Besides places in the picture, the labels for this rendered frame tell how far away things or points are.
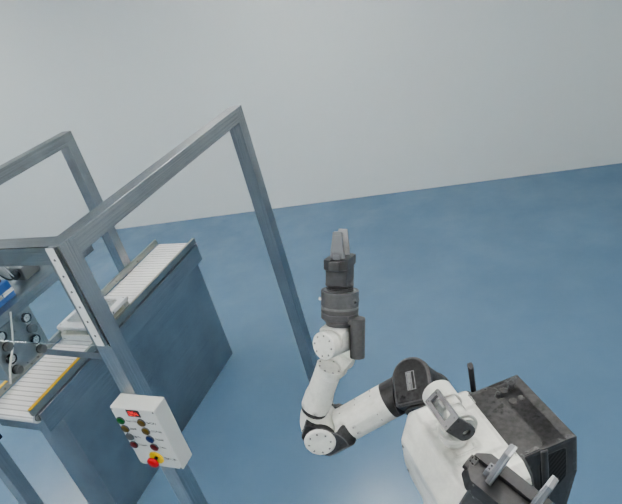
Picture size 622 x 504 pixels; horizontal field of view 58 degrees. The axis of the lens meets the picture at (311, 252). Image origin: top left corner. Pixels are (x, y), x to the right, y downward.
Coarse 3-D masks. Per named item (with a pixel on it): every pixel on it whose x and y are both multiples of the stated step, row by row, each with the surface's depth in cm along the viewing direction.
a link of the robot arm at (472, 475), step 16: (464, 464) 72; (480, 464) 73; (464, 480) 72; (480, 480) 71; (496, 480) 72; (512, 480) 71; (464, 496) 74; (480, 496) 70; (496, 496) 69; (512, 496) 70; (528, 496) 70
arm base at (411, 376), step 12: (408, 360) 134; (420, 360) 132; (396, 372) 134; (408, 372) 133; (420, 372) 131; (396, 384) 133; (408, 384) 131; (420, 384) 130; (396, 396) 132; (408, 396) 130; (420, 396) 128; (408, 408) 131
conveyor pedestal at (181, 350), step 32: (192, 288) 328; (160, 320) 300; (192, 320) 327; (160, 352) 300; (192, 352) 326; (224, 352) 357; (96, 384) 257; (160, 384) 299; (192, 384) 325; (64, 416) 240; (96, 416) 257; (64, 448) 254; (96, 448) 256; (128, 448) 275; (96, 480) 260; (128, 480) 275
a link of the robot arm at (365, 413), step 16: (352, 400) 141; (368, 400) 137; (336, 416) 140; (352, 416) 138; (368, 416) 136; (384, 416) 136; (320, 432) 136; (336, 432) 137; (352, 432) 138; (368, 432) 139; (320, 448) 138; (336, 448) 138
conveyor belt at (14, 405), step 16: (160, 256) 321; (144, 272) 308; (128, 288) 297; (32, 368) 252; (48, 368) 249; (64, 368) 246; (16, 384) 244; (32, 384) 241; (48, 384) 238; (0, 400) 237; (16, 400) 234; (32, 400) 231; (0, 416) 230; (16, 416) 226; (32, 416) 223
